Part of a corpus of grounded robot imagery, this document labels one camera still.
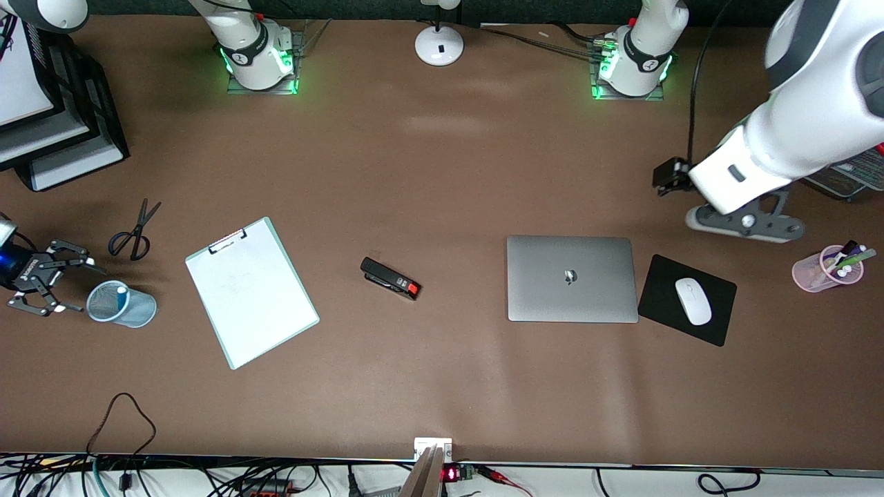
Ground silver laptop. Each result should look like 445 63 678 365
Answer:
506 235 640 324

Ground green marker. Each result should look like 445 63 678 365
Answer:
834 248 878 272

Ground black scissors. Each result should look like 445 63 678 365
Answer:
108 199 162 262

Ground white paper sheet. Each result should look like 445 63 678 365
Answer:
186 224 317 367
0 24 57 127
31 140 125 192

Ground blue mesh pen cup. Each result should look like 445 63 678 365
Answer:
86 280 157 329

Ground black mouse pad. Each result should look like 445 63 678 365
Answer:
637 254 738 347

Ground white computer mouse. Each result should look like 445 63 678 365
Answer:
675 277 713 327

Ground black stacked document tray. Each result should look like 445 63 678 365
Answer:
0 14 130 193

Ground pink translucent pen cup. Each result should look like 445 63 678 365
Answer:
792 245 864 293

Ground pale green clipboard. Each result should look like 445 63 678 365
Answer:
184 217 320 371

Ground white round lamp base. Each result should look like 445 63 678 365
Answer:
415 0 465 67

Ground black stapler red tip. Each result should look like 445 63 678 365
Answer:
360 257 421 302

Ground orange terminal block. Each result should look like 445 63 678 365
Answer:
238 480 299 496

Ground white mounting plate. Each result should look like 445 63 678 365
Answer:
414 438 453 462

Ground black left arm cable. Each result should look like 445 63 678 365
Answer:
686 0 734 163

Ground black looped cable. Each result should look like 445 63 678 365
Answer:
86 392 157 460

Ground black cable bundle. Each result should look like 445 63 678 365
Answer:
480 22 615 63

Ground black wire mesh tray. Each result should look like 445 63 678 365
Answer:
801 142 884 202

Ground black coiled cable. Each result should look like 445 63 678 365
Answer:
696 469 762 495

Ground red wire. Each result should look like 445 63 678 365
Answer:
477 466 534 497

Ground grey metal mount bar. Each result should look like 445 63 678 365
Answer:
399 445 444 497

